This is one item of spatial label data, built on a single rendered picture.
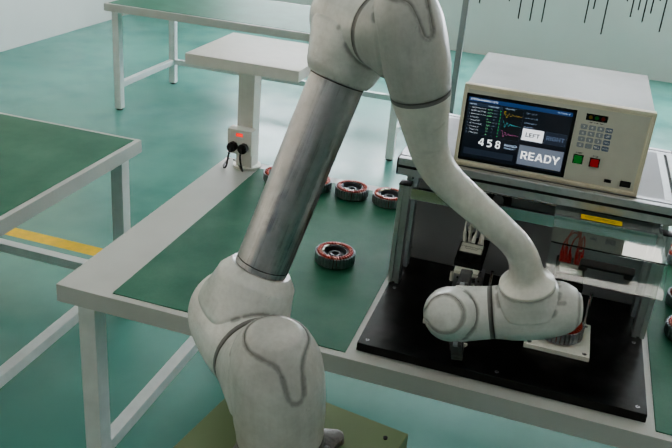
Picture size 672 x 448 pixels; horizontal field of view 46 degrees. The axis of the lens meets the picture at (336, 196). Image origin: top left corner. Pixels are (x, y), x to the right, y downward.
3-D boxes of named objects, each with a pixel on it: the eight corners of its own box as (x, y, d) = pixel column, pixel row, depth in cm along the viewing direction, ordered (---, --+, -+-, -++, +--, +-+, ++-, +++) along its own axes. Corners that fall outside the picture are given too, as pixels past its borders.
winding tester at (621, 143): (636, 197, 184) (657, 113, 176) (452, 163, 195) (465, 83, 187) (631, 146, 218) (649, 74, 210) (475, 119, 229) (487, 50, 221)
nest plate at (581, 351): (588, 362, 181) (589, 358, 180) (522, 346, 185) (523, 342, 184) (589, 329, 194) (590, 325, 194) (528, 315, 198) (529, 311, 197)
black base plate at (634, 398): (645, 423, 166) (647, 414, 165) (356, 350, 182) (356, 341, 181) (637, 313, 207) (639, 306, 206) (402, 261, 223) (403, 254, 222)
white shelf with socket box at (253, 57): (290, 213, 247) (299, 71, 228) (184, 190, 256) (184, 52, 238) (325, 175, 278) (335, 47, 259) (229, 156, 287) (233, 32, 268)
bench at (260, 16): (396, 164, 501) (409, 48, 471) (107, 110, 553) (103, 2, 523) (424, 124, 581) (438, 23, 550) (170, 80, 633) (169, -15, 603)
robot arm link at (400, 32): (473, 86, 124) (426, 64, 135) (462, -26, 115) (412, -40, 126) (404, 115, 120) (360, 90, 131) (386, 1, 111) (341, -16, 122)
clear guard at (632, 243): (662, 301, 162) (669, 276, 159) (544, 276, 168) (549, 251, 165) (653, 237, 190) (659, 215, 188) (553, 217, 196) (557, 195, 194)
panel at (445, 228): (643, 307, 206) (672, 203, 194) (399, 254, 222) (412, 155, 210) (643, 305, 207) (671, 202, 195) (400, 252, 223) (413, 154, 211)
